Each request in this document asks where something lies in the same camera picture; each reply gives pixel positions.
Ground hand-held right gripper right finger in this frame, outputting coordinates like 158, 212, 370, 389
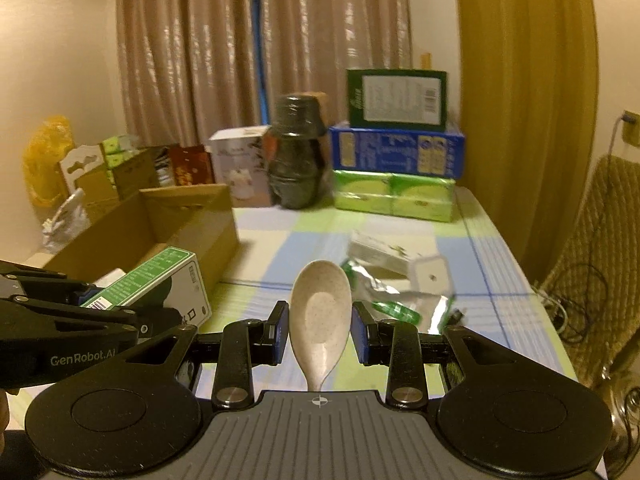
351, 302, 581, 409

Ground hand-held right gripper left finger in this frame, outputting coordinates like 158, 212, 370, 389
120, 302, 291, 409

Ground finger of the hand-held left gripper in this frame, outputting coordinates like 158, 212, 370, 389
0, 260, 99, 307
0, 299, 184, 345

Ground beige plastic spoon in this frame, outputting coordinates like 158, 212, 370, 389
290, 259, 353, 393

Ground white box with bird print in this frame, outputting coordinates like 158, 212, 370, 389
347, 230, 418, 278

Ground checked cloth-covered desktop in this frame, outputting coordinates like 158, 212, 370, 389
190, 185, 576, 396

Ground silver foil pouch green print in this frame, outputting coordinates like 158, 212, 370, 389
342, 259, 453, 337

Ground white plastic bag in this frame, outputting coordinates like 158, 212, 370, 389
41, 187, 92, 255

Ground yellow plastic bag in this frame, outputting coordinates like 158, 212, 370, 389
22, 115, 75, 207

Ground white carved chair back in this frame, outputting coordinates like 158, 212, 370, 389
59, 142, 108, 206

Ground green tissue pack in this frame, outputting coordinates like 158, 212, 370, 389
331, 170, 397, 214
390, 175, 457, 223

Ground small green boxes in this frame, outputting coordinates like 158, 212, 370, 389
100, 134, 141, 171

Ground white appliance box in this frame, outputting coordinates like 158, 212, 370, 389
207, 126, 273, 208

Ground dark glass jar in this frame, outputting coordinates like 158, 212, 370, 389
264, 94, 326, 209

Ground blue carton box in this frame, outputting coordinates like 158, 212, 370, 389
328, 121, 466, 179

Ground red-brown patterned box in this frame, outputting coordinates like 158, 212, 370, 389
167, 144, 216, 187

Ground small brown cardboard box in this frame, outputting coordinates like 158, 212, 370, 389
302, 90, 332, 141

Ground dark green carton box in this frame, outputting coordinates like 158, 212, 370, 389
346, 68, 449, 132

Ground chair with quilted cover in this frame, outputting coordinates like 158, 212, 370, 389
537, 155, 640, 391

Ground steel kettle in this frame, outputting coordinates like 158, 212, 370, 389
602, 355, 640, 478

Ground yellow curtain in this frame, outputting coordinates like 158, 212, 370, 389
452, 0, 600, 283

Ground beige curtain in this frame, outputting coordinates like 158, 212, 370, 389
115, 0, 413, 148

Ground black cable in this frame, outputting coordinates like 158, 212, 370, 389
537, 260, 608, 346

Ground double wall socket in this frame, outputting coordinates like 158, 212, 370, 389
621, 109, 640, 148

